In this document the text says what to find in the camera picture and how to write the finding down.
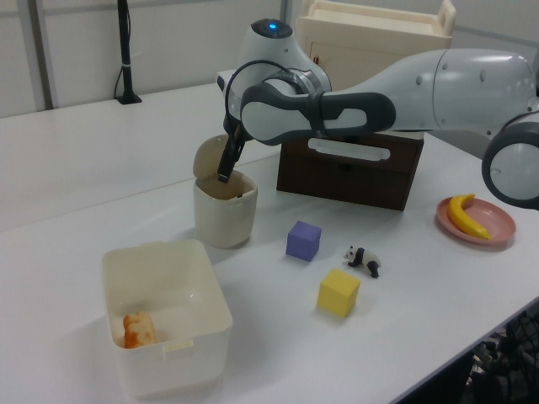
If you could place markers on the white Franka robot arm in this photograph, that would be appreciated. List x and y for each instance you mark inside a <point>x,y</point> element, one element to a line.
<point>463,84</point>

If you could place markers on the yellow foam cube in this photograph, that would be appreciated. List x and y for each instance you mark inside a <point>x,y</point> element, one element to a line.
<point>337,294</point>

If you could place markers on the cream open plastic bin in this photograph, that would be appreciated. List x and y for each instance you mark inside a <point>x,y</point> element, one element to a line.
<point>177,366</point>

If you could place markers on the toasted bread piece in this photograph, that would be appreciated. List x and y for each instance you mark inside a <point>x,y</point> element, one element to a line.
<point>139,332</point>

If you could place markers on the purple foam cube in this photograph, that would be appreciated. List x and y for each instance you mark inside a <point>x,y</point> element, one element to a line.
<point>302,242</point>

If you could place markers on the black pole stand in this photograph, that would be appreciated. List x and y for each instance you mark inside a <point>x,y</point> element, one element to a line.
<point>124,50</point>

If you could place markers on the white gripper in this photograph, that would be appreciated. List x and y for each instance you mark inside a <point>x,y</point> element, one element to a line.
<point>225,81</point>

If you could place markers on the pink plate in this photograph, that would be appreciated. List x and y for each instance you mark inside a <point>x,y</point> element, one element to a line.
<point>501,225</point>

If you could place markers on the dark brown drawer box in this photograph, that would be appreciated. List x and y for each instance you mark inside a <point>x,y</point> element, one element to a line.
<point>349,181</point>

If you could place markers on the black mesh chair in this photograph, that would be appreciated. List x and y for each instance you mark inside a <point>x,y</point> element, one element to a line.
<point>513,357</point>

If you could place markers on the cream round trash can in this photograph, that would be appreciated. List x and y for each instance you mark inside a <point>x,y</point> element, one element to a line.
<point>225,214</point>

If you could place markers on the cream swing trash lid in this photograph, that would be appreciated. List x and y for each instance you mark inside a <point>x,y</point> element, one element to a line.
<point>208,155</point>

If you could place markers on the yellow banana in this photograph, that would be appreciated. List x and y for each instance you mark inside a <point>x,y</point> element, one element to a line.
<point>461,214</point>

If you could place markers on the large cream storage box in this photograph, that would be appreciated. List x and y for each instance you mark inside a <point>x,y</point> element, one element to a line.
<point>370,38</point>

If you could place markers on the small panda toy figure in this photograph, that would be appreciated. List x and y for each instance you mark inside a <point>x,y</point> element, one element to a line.
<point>364,258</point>

